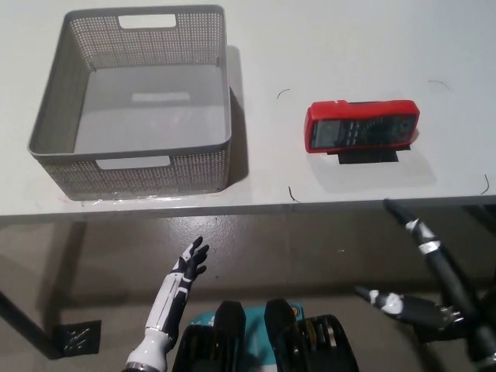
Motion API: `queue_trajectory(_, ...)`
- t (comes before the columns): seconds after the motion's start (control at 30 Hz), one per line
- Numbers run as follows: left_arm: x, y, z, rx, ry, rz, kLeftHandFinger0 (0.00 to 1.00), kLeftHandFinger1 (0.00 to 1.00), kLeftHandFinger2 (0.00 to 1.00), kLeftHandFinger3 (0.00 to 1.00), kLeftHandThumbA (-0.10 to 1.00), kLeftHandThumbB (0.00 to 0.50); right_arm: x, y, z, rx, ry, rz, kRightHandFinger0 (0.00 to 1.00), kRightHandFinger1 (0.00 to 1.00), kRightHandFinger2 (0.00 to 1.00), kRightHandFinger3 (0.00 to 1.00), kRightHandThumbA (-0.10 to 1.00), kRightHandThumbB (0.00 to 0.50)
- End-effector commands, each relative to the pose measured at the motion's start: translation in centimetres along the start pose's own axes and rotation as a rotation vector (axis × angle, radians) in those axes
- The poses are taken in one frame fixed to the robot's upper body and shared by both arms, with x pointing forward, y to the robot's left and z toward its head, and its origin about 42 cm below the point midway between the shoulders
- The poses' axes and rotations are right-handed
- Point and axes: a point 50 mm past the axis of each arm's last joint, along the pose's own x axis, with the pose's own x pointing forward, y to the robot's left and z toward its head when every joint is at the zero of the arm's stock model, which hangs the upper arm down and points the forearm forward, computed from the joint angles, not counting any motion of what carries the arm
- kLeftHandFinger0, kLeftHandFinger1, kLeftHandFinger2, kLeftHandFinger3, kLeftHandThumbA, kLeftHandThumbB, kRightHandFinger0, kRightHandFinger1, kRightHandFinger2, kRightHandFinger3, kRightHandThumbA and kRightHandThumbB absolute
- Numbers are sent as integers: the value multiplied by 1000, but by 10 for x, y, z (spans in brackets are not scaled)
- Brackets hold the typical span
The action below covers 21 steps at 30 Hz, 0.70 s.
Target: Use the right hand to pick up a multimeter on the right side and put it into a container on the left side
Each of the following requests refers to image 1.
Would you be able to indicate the black teal robot body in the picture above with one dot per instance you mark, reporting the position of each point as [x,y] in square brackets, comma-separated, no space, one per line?
[279,333]

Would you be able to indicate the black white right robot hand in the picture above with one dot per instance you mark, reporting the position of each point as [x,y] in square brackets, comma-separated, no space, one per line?
[422,310]

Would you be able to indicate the grey perforated plastic basket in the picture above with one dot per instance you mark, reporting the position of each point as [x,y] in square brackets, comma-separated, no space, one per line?
[62,116]

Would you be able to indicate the black metal table leg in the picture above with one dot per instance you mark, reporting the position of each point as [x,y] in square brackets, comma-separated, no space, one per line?
[23,314]

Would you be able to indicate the red digital multimeter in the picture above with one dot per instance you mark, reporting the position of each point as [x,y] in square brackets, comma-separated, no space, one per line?
[360,128]

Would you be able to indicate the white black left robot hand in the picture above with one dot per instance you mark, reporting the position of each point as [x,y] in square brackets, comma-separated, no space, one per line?
[174,294]

